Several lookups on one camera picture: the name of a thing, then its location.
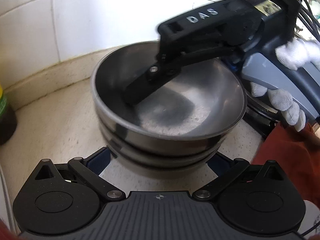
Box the large steel bowl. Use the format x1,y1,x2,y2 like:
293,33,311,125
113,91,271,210
91,42,247,153

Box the red cloth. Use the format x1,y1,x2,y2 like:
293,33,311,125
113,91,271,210
251,123,319,206

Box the black cables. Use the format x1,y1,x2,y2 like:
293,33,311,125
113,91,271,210
287,0,320,41

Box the green yellow oil bottle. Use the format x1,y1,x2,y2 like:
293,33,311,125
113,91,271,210
0,87,17,145

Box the white gloved right hand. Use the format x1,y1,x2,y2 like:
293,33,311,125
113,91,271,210
249,37,320,132

